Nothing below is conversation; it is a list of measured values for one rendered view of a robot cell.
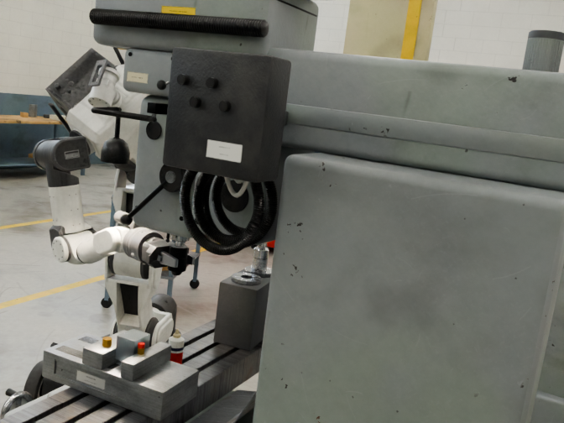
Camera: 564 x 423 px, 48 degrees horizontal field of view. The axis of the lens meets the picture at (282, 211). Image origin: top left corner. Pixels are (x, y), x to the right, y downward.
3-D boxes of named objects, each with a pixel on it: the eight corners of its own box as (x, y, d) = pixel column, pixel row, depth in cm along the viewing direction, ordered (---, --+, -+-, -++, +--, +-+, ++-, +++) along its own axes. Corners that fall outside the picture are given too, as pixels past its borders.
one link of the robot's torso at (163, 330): (127, 331, 267) (129, 301, 265) (172, 339, 265) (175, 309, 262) (107, 349, 247) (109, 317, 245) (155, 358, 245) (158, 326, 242)
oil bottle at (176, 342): (163, 368, 166) (166, 328, 164) (172, 363, 170) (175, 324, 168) (175, 373, 164) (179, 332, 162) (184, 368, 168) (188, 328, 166)
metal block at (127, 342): (114, 359, 149) (117, 335, 148) (131, 351, 154) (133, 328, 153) (133, 365, 147) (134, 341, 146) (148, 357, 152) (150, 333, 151)
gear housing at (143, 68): (118, 90, 147) (122, 46, 146) (180, 96, 169) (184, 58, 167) (242, 107, 133) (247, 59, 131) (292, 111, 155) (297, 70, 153)
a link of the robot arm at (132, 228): (127, 263, 167) (103, 252, 175) (160, 256, 175) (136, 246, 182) (129, 221, 165) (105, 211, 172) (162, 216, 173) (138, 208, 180)
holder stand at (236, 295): (212, 342, 187) (219, 277, 184) (242, 320, 208) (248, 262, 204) (249, 352, 184) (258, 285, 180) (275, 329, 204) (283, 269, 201)
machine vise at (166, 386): (41, 377, 153) (44, 334, 151) (84, 357, 167) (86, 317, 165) (160, 422, 140) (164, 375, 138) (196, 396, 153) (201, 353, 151)
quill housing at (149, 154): (124, 226, 153) (135, 92, 148) (175, 216, 172) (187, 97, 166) (189, 242, 145) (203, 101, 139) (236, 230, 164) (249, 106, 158)
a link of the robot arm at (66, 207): (46, 260, 193) (36, 187, 190) (84, 251, 203) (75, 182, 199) (66, 263, 186) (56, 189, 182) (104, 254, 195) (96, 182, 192)
